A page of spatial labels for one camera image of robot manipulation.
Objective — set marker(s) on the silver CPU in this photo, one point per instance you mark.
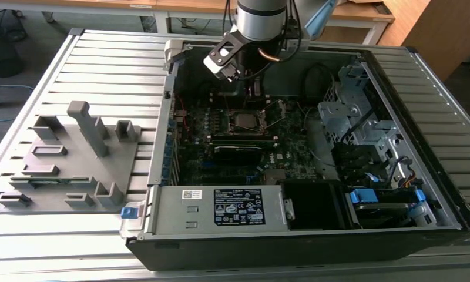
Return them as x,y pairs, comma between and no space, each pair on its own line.
248,120

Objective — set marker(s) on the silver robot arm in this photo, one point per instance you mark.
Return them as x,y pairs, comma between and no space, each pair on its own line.
260,20

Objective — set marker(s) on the CPU socket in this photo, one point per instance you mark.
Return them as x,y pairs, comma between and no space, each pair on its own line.
228,129

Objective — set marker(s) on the silver drive cage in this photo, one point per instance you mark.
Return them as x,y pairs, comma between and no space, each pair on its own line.
338,113

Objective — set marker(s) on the green motherboard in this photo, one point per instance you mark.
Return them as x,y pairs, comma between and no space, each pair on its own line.
293,144

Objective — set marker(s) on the wooden desk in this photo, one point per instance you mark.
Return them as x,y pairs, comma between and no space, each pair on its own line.
62,3
360,13

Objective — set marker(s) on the black graphics card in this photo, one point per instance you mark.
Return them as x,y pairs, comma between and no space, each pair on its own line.
237,157

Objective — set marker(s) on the grey chipset heatsink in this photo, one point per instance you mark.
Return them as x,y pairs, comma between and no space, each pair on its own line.
274,175

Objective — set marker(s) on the wooden cabinet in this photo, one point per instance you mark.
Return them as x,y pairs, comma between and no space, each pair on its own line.
446,26

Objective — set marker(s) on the hard disk in blue carrier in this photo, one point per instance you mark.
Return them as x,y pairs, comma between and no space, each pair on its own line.
362,196

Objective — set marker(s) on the silver power supply unit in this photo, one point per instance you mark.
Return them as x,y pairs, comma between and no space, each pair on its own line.
172,211

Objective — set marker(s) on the grey parts rack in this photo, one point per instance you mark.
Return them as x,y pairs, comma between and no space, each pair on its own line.
81,176

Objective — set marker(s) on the blue case latch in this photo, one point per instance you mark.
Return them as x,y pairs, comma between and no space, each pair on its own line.
128,213

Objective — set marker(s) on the black waste bin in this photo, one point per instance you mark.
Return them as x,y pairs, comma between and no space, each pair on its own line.
5,66

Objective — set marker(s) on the green RAM stick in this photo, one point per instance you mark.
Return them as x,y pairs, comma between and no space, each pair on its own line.
62,180

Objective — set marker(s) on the black PC case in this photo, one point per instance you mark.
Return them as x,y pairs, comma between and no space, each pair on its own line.
258,255

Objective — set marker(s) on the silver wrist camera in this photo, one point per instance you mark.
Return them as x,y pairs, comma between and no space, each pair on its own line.
218,67

